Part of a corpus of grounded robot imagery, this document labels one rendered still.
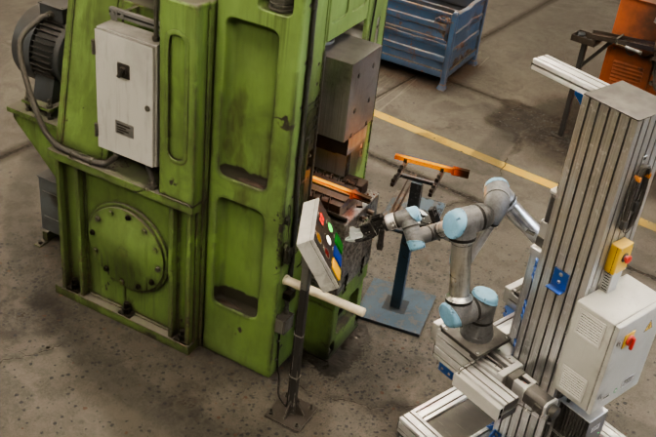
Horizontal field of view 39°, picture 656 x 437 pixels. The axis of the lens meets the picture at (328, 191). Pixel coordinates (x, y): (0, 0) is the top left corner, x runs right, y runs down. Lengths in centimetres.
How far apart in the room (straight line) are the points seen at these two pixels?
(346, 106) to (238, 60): 53
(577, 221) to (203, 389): 217
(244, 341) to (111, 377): 71
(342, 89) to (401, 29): 411
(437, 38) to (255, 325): 405
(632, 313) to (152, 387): 243
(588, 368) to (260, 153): 174
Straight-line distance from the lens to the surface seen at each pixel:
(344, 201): 459
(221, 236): 470
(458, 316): 394
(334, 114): 429
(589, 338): 388
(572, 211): 377
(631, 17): 751
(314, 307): 494
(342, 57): 421
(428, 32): 820
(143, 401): 487
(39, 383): 501
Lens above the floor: 344
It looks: 32 degrees down
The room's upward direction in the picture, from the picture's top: 7 degrees clockwise
